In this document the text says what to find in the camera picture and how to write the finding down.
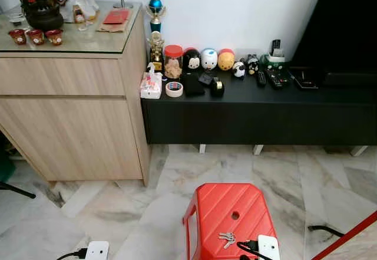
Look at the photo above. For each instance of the silver bunch of keys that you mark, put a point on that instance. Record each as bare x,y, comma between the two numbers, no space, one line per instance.
227,238

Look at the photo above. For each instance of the white console leg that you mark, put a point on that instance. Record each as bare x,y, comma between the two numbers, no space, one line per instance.
358,150
258,149
202,149

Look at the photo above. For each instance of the black television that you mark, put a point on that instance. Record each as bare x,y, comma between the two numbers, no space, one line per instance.
341,24

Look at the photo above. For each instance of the long black remote control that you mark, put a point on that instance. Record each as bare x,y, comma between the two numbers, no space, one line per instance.
275,79

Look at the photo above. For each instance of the black TV console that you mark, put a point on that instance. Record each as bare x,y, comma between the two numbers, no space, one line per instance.
259,115

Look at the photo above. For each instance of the green and white box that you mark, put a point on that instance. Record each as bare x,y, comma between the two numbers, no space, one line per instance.
274,61

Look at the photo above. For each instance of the red slanted bar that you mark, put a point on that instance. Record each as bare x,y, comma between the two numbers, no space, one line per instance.
347,235

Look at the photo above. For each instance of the short black remote control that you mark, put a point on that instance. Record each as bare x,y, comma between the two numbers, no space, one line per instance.
261,78

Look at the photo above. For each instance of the upright black remote control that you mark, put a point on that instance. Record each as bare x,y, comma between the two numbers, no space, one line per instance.
275,45

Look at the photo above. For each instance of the orange bear toy figure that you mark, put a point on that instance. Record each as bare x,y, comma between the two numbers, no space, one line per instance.
226,60

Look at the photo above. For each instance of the black tape dispenser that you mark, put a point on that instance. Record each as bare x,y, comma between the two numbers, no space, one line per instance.
217,89

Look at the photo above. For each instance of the red plastic stool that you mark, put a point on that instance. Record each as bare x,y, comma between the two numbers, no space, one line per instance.
227,204

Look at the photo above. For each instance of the small black box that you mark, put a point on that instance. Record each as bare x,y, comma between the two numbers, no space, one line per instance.
206,78

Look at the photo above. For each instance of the white duck toy figure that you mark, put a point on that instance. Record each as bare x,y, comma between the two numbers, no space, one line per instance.
209,59

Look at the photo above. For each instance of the black mouse toy figure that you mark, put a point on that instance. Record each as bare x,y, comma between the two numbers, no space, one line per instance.
192,59

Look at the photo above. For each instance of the beige masking tape roll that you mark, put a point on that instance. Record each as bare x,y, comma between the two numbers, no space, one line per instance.
174,89

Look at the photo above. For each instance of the clear jar with red lid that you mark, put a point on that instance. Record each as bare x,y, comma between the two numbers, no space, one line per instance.
173,65

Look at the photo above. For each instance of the pink white tissue pack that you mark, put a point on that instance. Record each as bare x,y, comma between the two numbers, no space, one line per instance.
151,85

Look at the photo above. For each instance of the small gold trophy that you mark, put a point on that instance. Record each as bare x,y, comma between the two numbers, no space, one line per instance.
156,48

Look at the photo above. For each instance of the tall trophy with blue ball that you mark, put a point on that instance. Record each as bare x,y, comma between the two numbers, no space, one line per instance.
155,5

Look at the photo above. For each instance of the red packet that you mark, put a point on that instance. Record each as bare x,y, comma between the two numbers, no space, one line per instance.
116,17

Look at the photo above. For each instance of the light wood cabinet glass top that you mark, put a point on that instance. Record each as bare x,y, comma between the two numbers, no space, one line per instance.
70,118

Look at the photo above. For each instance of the small red cup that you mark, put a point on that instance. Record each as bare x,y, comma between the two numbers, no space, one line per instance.
36,36
54,37
17,36

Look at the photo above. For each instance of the black incense pot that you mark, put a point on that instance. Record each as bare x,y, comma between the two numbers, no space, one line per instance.
42,15

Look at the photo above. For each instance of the black thin furniture leg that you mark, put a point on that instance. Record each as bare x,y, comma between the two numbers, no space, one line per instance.
17,190

